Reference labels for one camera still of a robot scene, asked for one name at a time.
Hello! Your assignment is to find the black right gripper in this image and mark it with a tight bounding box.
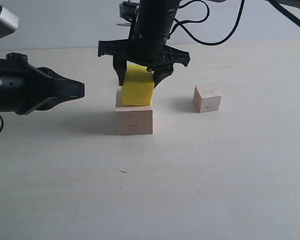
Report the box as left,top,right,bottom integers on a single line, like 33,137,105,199
98,29,190,88

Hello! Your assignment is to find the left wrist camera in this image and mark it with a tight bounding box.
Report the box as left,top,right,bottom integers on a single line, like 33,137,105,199
0,4,20,39

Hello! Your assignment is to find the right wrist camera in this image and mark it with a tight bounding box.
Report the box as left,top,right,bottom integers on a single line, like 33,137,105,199
116,0,140,27

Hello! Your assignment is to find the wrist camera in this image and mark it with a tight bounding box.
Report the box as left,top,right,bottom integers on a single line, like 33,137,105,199
0,4,20,39
116,0,140,27

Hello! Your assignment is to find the yellow cube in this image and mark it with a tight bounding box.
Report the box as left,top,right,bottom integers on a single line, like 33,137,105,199
121,64,155,106

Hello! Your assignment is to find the large wooden cube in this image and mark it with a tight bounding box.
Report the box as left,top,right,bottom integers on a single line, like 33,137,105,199
114,89,153,136

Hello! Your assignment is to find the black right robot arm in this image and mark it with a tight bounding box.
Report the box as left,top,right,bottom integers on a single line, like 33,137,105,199
98,0,191,86

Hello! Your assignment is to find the medium wooden cube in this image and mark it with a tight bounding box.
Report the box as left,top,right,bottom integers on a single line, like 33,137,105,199
193,83,222,113

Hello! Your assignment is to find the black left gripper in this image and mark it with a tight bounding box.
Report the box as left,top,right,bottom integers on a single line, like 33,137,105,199
0,52,85,115

